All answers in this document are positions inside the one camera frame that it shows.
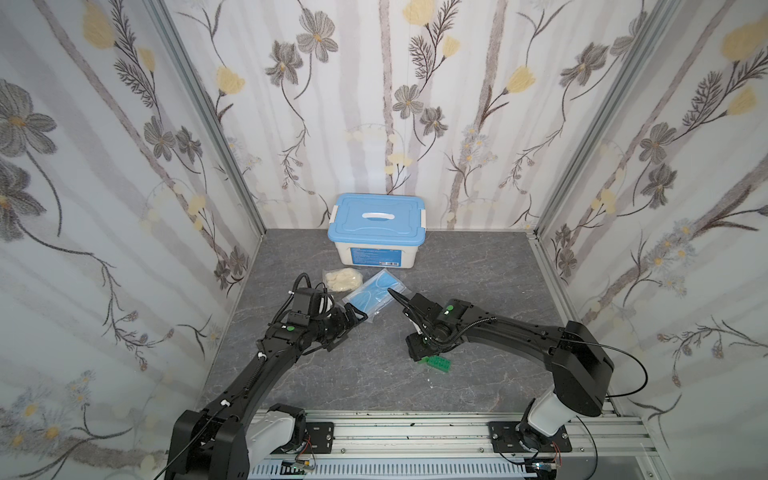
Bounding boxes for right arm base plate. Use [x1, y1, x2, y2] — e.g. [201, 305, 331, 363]
[487, 421, 573, 454]

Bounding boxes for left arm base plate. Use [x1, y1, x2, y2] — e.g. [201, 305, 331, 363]
[283, 422, 335, 455]

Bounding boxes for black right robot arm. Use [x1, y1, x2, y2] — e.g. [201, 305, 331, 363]
[388, 289, 614, 452]

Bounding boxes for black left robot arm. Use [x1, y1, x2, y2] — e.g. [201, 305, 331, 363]
[156, 273, 368, 479]

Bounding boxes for aluminium front rail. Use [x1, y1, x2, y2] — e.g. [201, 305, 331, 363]
[161, 410, 661, 480]

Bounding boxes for blue lidded storage box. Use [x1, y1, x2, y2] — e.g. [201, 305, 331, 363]
[328, 193, 426, 269]

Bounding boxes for long green lego brick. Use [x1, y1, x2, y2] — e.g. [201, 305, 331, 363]
[418, 356, 452, 372]

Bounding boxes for bagged blue face masks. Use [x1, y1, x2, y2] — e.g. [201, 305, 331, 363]
[342, 269, 411, 323]

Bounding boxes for white slotted cable duct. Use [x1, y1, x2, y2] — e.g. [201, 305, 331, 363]
[248, 457, 537, 479]

